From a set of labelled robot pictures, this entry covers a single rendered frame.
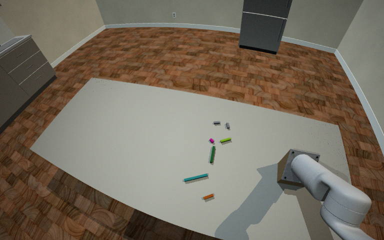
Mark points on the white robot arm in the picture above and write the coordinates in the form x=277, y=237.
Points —
x=344, y=206

